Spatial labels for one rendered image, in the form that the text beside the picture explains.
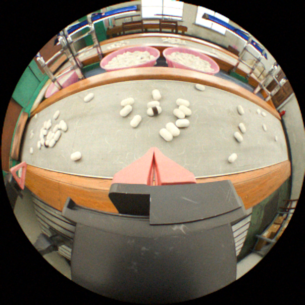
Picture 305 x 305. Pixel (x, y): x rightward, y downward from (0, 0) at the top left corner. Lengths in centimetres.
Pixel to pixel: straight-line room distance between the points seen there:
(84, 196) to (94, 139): 14
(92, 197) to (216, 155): 31
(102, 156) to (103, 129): 7
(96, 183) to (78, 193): 6
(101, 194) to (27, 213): 170
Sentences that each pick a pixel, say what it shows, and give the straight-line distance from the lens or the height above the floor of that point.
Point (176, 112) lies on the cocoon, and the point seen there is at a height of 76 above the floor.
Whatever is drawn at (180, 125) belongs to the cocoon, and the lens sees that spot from 26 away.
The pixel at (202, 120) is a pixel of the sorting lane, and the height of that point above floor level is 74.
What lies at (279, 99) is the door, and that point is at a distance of 469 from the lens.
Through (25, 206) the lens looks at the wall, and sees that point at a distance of 182.
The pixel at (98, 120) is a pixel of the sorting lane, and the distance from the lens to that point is 31.
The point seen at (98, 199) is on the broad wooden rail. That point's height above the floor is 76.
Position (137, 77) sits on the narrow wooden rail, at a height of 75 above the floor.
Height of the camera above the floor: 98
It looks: 77 degrees down
